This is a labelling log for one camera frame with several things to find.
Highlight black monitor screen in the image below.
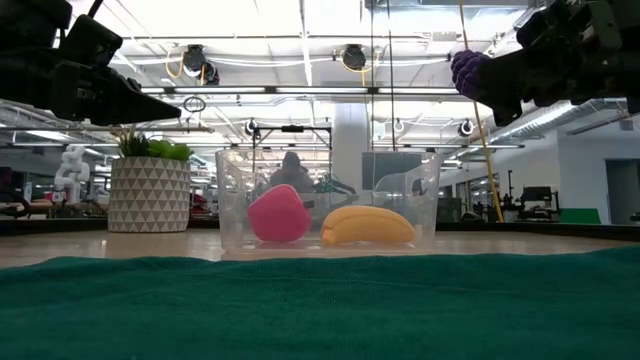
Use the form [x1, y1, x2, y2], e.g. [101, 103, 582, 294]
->
[361, 151, 424, 192]

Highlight yellow toy banana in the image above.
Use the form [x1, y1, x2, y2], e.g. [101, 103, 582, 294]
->
[320, 205, 416, 246]

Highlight black ceiling cable reel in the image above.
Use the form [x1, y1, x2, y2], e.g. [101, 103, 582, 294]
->
[341, 43, 369, 72]
[181, 43, 221, 86]

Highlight red toy fruit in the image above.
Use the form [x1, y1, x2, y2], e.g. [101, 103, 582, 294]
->
[247, 183, 313, 244]

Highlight silver air duct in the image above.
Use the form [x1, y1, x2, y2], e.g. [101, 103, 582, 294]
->
[522, 99, 596, 146]

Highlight white robot figure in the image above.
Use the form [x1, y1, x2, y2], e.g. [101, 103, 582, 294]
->
[53, 144, 92, 204]

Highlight succulent in triangle-patterned pot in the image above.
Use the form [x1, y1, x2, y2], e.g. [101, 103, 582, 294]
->
[107, 124, 194, 234]

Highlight black cable loop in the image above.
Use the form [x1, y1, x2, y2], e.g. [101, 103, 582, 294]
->
[182, 95, 207, 114]

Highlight yellow hanging cable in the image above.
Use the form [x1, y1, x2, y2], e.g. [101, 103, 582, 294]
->
[457, 0, 505, 224]

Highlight long ceiling light bar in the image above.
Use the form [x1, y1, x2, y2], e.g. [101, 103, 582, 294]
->
[142, 85, 459, 96]

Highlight green board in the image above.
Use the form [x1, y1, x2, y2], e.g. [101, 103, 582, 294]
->
[558, 207, 603, 225]

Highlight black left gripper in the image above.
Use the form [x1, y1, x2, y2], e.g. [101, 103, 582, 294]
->
[49, 14, 182, 126]

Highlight dark green cloth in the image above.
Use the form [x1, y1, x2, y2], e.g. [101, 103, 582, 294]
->
[0, 245, 640, 360]

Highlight black gantry frame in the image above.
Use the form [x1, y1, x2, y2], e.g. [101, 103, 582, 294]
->
[251, 124, 335, 154]

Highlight purple toy grapes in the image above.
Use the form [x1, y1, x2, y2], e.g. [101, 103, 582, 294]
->
[449, 48, 494, 100]

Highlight clear plastic tupperware container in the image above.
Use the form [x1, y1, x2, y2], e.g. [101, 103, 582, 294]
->
[215, 148, 442, 261]

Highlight black machine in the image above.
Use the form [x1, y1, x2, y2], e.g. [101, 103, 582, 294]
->
[516, 185, 562, 222]

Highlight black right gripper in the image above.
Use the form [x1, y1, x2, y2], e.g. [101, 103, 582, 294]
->
[479, 0, 640, 127]

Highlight black metal table frame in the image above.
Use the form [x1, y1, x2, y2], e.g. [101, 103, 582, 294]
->
[0, 217, 640, 242]

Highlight person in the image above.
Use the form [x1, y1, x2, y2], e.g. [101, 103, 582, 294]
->
[269, 151, 316, 195]

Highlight white building column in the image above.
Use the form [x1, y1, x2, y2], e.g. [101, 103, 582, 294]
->
[331, 102, 372, 199]

